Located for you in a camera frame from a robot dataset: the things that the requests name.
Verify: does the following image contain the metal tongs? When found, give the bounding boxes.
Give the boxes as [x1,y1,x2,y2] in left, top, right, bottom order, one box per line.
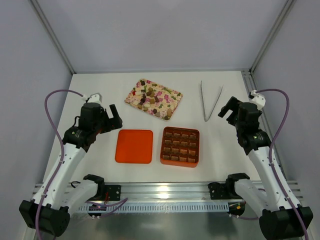
[200,80,225,123]

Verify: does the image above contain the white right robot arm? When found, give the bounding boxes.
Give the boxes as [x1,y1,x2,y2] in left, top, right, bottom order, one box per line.
[218,96,313,240]

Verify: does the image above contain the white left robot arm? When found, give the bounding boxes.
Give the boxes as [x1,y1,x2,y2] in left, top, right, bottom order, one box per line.
[19,102,123,237]

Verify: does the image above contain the orange chocolate box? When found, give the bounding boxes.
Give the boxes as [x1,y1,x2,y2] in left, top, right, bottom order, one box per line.
[160,126,200,168]

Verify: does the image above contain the orange box lid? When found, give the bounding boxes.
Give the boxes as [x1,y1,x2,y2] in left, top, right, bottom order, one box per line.
[115,129,153,164]

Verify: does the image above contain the floral tray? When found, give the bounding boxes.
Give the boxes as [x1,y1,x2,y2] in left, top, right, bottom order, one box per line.
[124,78,183,121]

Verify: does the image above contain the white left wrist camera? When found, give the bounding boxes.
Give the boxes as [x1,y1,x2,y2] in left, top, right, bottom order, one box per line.
[81,92,103,105]

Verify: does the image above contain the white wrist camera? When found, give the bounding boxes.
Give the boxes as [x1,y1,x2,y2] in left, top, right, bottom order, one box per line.
[249,90,266,111]
[81,92,103,105]

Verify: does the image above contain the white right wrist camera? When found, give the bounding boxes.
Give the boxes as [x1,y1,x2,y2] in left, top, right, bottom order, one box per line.
[249,90,266,111]

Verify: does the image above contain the aluminium right side rail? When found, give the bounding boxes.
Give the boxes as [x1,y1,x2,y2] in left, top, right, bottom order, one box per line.
[241,69,288,180]

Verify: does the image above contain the aluminium rail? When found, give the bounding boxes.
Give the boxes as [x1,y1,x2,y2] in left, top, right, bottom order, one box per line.
[32,179,305,202]
[241,69,288,180]

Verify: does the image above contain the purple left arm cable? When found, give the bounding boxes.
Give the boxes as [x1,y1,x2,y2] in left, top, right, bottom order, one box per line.
[34,89,86,240]

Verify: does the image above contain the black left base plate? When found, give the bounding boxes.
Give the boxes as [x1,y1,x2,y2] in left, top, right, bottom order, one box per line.
[103,184,122,202]

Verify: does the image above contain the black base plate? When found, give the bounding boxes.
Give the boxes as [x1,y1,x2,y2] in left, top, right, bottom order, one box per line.
[103,184,122,202]
[208,182,227,200]

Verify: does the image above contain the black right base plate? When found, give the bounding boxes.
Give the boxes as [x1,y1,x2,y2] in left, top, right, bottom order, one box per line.
[208,182,227,200]

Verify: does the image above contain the aluminium front rail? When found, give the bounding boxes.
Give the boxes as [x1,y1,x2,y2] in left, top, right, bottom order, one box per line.
[32,179,305,202]

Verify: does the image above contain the slotted cable duct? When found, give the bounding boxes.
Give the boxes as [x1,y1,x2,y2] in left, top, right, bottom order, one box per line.
[76,201,229,214]

